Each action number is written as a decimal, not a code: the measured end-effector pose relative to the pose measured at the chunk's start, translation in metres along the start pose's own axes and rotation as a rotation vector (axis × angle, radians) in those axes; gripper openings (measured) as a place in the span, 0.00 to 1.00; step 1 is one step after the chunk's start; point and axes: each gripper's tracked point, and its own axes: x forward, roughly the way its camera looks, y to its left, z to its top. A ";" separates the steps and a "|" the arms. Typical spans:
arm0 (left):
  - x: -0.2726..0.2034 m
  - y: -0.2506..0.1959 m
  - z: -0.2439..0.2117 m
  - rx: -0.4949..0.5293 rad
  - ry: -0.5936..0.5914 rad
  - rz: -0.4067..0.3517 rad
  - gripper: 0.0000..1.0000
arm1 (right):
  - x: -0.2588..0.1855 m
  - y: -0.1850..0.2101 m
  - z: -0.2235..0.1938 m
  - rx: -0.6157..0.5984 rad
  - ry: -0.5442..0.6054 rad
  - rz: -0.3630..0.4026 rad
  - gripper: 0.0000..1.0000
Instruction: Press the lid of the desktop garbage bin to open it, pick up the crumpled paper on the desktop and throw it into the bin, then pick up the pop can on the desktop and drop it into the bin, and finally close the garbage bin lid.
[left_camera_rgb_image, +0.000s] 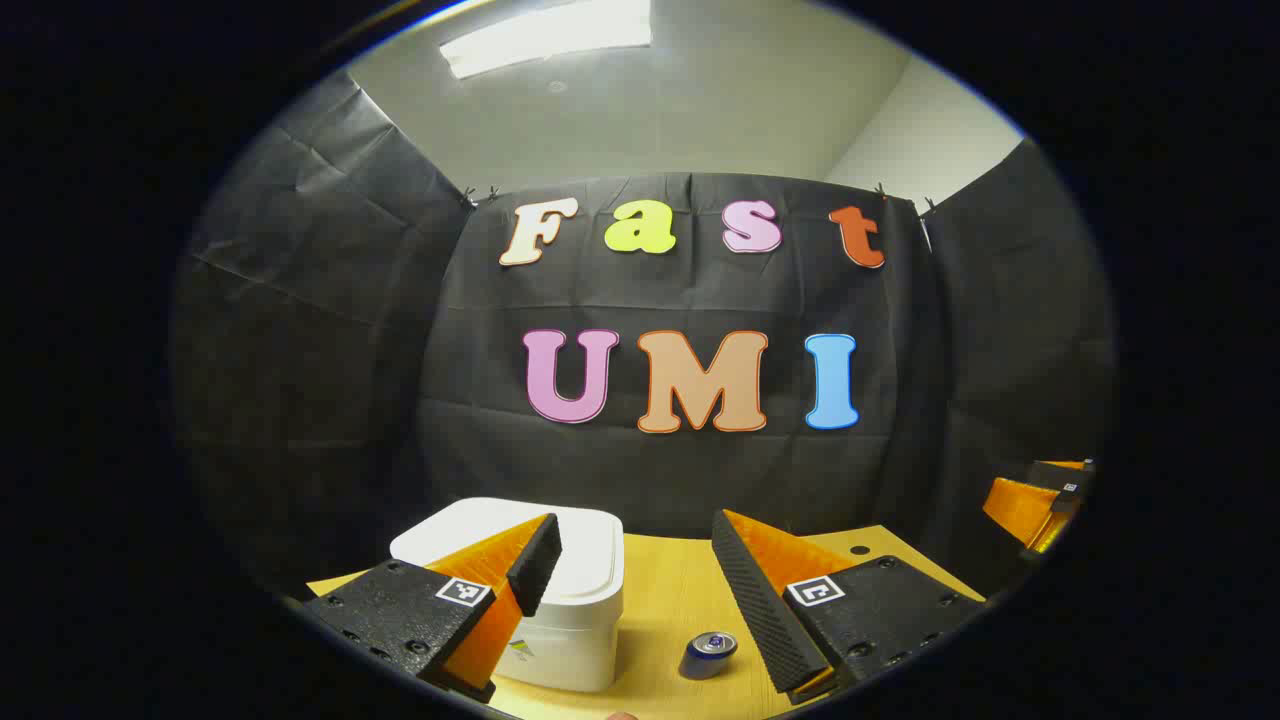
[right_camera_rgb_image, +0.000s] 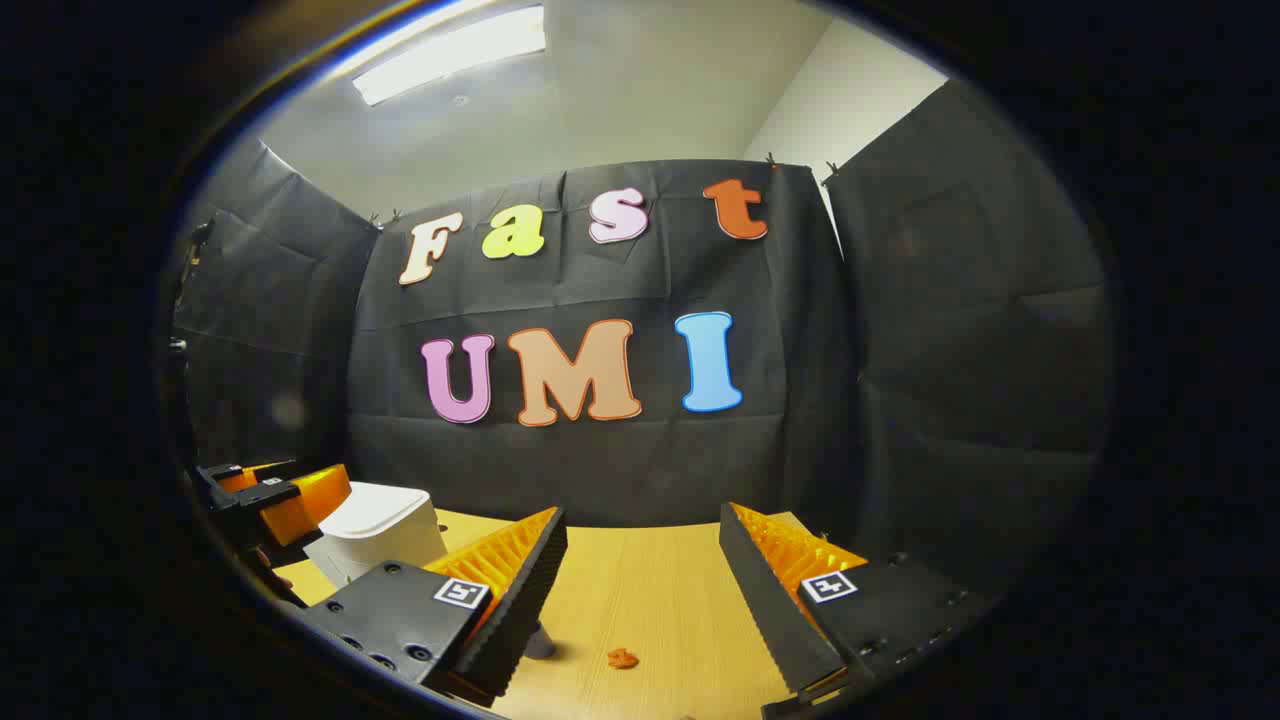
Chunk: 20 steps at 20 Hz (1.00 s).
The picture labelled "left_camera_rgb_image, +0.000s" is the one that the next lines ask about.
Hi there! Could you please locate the blue pop can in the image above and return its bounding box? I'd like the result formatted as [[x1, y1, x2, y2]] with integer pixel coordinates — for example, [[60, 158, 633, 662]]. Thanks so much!
[[679, 631, 739, 681]]

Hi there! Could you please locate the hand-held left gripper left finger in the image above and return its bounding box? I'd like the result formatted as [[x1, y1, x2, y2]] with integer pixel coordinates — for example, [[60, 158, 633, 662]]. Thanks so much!
[[303, 513, 564, 704]]

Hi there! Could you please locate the white desktop garbage bin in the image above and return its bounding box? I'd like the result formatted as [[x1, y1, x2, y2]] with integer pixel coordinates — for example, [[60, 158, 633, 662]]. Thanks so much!
[[389, 497, 626, 693]]

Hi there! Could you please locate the ceiling light panel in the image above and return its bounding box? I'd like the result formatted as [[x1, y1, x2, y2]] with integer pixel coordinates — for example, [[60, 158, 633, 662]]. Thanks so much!
[[440, 0, 653, 80]]

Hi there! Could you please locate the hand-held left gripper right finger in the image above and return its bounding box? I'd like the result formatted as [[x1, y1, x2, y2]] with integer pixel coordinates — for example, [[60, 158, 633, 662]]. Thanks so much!
[[711, 509, 986, 704]]

